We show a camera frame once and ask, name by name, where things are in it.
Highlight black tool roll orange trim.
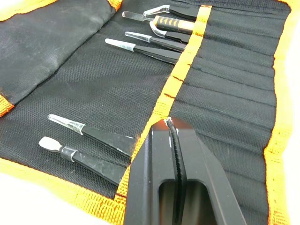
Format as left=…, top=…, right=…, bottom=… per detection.
left=0, top=0, right=300, bottom=225

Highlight black tweezers long clear cap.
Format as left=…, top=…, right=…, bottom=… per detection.
left=47, top=113, right=137, bottom=159

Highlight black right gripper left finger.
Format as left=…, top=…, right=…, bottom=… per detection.
left=122, top=119, right=176, bottom=225

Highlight black tweezers straight clear cap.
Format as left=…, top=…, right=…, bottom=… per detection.
left=124, top=30, right=188, bottom=53

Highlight black tweezers curved clear cap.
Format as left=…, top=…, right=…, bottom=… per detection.
left=149, top=21, right=191, bottom=44
left=143, top=4, right=198, bottom=20

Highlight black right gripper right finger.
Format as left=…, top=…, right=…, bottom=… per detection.
left=165, top=118, right=247, bottom=225

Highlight black tweezers flat silver tip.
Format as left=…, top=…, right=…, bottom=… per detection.
left=37, top=136, right=128, bottom=188

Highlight orange black handled pry tool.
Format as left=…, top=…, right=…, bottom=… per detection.
left=121, top=10, right=195, bottom=35

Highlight black tweezers white pointed cap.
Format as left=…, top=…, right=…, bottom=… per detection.
left=105, top=38, right=183, bottom=66

